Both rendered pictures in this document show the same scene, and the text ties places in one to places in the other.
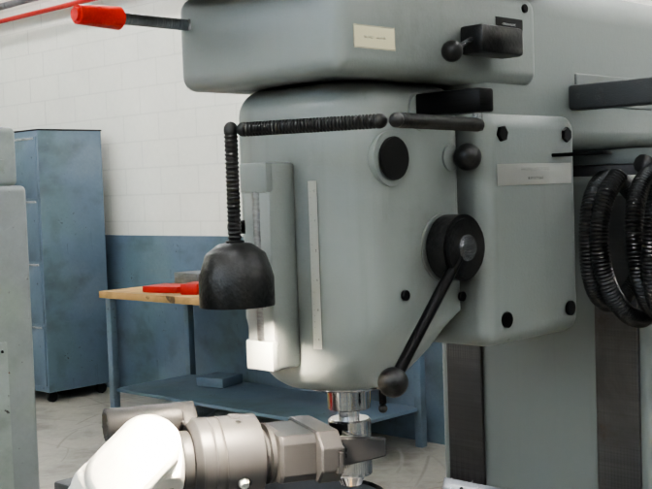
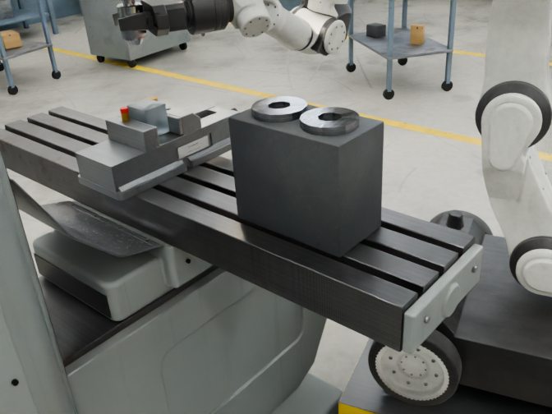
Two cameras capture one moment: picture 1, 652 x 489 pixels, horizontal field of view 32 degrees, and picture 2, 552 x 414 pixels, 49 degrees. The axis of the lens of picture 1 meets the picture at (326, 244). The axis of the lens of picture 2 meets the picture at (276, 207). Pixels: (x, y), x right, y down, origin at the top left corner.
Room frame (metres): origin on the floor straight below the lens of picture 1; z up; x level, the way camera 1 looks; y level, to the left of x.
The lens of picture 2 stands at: (2.41, 0.19, 1.46)
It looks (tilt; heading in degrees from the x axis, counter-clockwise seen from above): 28 degrees down; 178
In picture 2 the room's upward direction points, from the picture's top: 4 degrees counter-clockwise
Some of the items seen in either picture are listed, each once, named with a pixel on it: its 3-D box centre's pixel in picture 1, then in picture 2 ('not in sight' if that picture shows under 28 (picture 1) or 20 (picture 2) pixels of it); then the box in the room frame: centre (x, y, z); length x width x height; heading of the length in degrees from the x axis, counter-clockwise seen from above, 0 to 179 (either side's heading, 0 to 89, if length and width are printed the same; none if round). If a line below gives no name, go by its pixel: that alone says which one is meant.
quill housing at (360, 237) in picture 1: (346, 235); not in sight; (1.23, -0.02, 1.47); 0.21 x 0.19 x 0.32; 46
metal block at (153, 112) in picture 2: not in sight; (148, 118); (1.22, -0.02, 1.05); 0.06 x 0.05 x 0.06; 45
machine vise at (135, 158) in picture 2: not in sight; (163, 136); (1.20, 0.00, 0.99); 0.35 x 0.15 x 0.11; 135
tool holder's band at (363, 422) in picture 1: (349, 422); (129, 6); (1.22, -0.02, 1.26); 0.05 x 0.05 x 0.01
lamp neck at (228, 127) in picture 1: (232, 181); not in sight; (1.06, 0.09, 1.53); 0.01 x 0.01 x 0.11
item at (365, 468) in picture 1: (350, 449); (132, 24); (1.22, -0.02, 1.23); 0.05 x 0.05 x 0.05
